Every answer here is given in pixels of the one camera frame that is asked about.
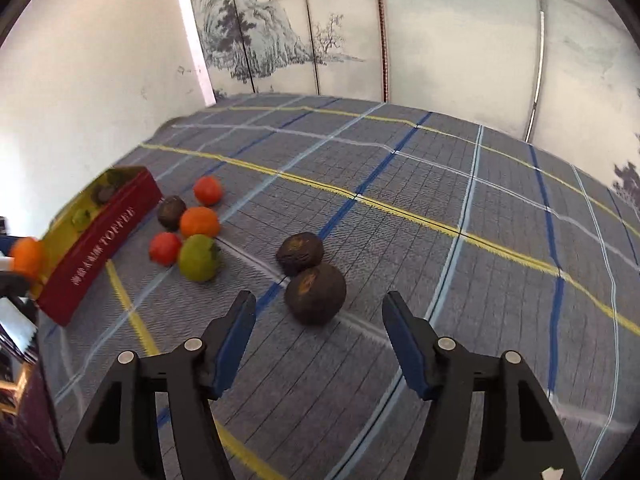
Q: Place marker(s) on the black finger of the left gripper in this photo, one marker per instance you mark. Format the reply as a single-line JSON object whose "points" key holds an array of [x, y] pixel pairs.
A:
{"points": [[12, 284], [6, 243]]}

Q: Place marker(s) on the orange tangerine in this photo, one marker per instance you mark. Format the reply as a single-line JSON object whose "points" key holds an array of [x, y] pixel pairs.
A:
{"points": [[28, 256], [199, 220]]}

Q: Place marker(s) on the red tomato fruit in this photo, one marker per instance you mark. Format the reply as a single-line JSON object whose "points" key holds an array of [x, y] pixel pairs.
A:
{"points": [[164, 248]]}

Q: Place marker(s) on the small dark brown fruit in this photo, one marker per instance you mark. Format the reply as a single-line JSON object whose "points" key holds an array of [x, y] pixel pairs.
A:
{"points": [[170, 211]]}

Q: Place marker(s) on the green round fruit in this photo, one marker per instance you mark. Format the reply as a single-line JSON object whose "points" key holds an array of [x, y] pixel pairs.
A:
{"points": [[199, 258]]}

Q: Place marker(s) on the red orange small fruit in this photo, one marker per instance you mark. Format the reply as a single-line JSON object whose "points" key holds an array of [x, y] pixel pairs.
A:
{"points": [[208, 191]]}

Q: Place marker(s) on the dark brown passion fruit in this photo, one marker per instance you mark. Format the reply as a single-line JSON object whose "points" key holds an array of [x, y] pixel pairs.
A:
{"points": [[300, 252], [316, 295]]}

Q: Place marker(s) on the green fruit in tin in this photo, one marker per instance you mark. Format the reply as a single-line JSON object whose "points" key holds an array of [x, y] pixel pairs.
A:
{"points": [[81, 219]]}

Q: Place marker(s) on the red gold toffee tin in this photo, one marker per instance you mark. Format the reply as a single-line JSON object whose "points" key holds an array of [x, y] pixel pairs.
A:
{"points": [[74, 260]]}

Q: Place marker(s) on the dark fruit in tin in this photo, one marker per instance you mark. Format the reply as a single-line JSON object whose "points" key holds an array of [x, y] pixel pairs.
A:
{"points": [[103, 194]]}

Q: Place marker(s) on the grey plaid tablecloth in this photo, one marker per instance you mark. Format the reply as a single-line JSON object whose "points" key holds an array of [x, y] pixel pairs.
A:
{"points": [[500, 245]]}

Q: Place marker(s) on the painted folding screen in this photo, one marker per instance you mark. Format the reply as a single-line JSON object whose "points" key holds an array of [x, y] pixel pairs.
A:
{"points": [[560, 74]]}

